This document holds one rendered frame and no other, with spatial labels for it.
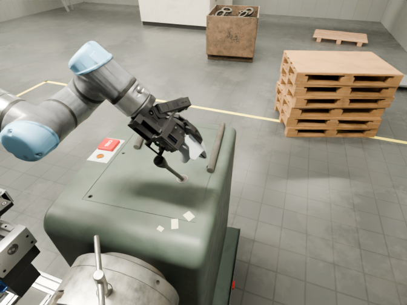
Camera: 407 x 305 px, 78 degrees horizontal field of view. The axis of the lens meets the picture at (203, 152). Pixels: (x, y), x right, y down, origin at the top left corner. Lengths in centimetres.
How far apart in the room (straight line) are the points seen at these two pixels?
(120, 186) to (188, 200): 22
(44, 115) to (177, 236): 41
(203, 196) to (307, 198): 191
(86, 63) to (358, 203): 254
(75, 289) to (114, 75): 48
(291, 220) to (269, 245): 33
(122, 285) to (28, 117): 41
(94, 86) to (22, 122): 14
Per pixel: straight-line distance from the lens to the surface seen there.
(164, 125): 57
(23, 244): 106
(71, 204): 83
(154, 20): 836
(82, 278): 71
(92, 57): 54
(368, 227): 260
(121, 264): 69
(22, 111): 54
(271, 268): 209
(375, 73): 325
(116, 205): 77
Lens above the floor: 183
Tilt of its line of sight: 40 degrees down
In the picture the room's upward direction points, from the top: straight up
